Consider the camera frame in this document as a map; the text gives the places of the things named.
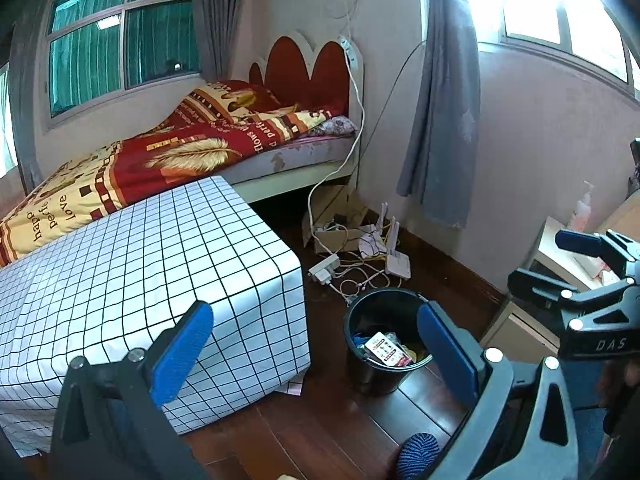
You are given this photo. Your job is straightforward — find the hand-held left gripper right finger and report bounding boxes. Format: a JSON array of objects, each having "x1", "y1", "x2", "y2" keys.
[{"x1": 416, "y1": 301, "x2": 581, "y2": 480}]

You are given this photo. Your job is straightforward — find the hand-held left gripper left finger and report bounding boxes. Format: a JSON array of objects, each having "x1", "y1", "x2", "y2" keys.
[{"x1": 50, "y1": 301, "x2": 216, "y2": 480}]

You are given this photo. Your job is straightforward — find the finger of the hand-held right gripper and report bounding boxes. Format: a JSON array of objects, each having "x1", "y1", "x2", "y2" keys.
[
  {"x1": 507, "y1": 268, "x2": 593, "y2": 318},
  {"x1": 556, "y1": 229, "x2": 640, "y2": 281}
]

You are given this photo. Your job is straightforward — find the white red paper box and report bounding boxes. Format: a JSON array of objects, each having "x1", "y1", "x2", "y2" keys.
[{"x1": 357, "y1": 332, "x2": 413, "y2": 367}]

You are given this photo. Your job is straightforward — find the black plastic bucket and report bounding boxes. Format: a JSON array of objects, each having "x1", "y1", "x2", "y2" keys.
[{"x1": 343, "y1": 287, "x2": 451, "y2": 396}]

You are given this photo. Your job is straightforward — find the person's right hand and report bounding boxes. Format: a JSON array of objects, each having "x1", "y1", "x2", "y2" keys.
[{"x1": 597, "y1": 360, "x2": 640, "y2": 411}]

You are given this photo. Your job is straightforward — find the pink white packet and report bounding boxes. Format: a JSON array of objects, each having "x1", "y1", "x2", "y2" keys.
[{"x1": 575, "y1": 255, "x2": 631, "y2": 286}]

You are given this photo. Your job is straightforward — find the pink pump bottle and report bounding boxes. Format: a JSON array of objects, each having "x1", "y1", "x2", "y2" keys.
[{"x1": 570, "y1": 180, "x2": 598, "y2": 233}]

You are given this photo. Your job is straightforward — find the white bedside cabinet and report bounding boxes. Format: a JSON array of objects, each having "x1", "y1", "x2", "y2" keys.
[{"x1": 479, "y1": 216, "x2": 601, "y2": 358}]

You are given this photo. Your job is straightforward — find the light wooden furniture panel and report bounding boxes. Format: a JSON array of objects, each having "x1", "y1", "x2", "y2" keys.
[{"x1": 595, "y1": 195, "x2": 640, "y2": 241}]

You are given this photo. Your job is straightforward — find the white grid tablecloth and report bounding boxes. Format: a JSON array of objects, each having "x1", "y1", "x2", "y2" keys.
[{"x1": 0, "y1": 175, "x2": 312, "y2": 453}]

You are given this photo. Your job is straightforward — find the white router with antennas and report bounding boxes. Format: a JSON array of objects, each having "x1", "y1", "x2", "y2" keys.
[{"x1": 377, "y1": 202, "x2": 412, "y2": 278}]

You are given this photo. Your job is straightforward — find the blue striped slipper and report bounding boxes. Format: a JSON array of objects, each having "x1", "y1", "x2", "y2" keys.
[{"x1": 397, "y1": 432, "x2": 443, "y2": 480}]

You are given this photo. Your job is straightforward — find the person's blue trouser leg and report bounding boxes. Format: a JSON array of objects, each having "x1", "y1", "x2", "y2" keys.
[{"x1": 570, "y1": 405, "x2": 621, "y2": 480}]

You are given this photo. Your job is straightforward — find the white power strip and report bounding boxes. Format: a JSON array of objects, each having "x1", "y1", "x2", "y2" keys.
[{"x1": 307, "y1": 254, "x2": 341, "y2": 283}]

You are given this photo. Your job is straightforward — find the brown cardboard box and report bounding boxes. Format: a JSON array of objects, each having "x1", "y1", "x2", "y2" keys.
[{"x1": 301, "y1": 185, "x2": 381, "y2": 253}]

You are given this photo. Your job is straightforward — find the blue grey curtain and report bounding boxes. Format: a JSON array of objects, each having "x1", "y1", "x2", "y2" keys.
[{"x1": 396, "y1": 0, "x2": 482, "y2": 231}]

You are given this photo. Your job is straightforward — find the bed with red-yellow blanket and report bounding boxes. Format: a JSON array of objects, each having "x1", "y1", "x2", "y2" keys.
[{"x1": 0, "y1": 80, "x2": 333, "y2": 268}]

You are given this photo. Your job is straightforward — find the grey purple mattress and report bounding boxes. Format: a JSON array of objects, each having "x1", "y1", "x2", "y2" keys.
[{"x1": 227, "y1": 135, "x2": 358, "y2": 183}]

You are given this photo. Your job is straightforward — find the floral pillow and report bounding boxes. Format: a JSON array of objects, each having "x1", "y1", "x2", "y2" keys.
[{"x1": 305, "y1": 115, "x2": 358, "y2": 138}]

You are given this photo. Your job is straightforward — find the red yellow printed pillow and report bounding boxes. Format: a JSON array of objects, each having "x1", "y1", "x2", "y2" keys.
[{"x1": 192, "y1": 80, "x2": 281, "y2": 116}]

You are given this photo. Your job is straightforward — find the small bright window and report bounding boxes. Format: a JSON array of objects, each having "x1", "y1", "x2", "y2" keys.
[{"x1": 0, "y1": 62, "x2": 18, "y2": 176}]

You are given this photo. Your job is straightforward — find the large window with green glass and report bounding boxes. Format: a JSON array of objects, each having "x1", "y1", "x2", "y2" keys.
[{"x1": 45, "y1": 0, "x2": 201, "y2": 121}]

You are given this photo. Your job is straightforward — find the white bed with red headboard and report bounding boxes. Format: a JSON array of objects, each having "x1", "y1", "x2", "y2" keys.
[{"x1": 227, "y1": 30, "x2": 366, "y2": 206}]

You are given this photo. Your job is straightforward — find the tangled white cables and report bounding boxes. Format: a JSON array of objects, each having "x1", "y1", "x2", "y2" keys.
[{"x1": 320, "y1": 250, "x2": 396, "y2": 306}]

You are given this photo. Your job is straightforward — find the bright window with white frame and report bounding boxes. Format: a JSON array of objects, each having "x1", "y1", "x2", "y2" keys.
[{"x1": 467, "y1": 0, "x2": 640, "y2": 91}]

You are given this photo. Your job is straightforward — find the long white cable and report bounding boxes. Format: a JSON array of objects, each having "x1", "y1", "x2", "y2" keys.
[{"x1": 307, "y1": 0, "x2": 365, "y2": 261}]

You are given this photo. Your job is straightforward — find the thin black cable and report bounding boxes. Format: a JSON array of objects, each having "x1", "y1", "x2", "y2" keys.
[{"x1": 355, "y1": 37, "x2": 428, "y2": 191}]

